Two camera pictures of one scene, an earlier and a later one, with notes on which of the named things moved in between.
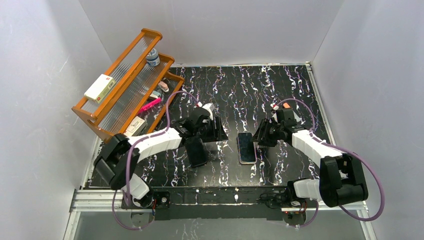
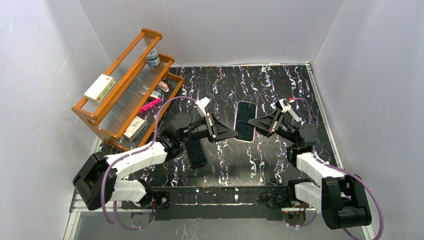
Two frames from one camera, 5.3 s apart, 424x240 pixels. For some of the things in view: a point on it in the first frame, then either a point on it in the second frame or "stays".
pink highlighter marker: [156, 101] stays
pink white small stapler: [163, 86] stays
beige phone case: [247, 154] to [245, 111]
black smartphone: [197, 154] stays
